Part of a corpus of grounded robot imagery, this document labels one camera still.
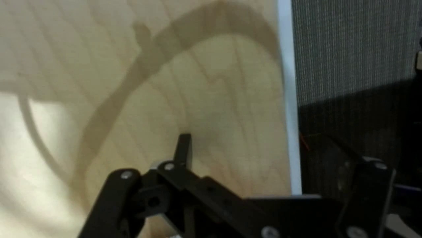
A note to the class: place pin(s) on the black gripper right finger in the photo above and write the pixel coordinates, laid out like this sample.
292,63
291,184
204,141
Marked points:
370,185

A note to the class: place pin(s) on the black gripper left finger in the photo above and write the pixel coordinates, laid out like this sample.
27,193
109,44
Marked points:
182,152

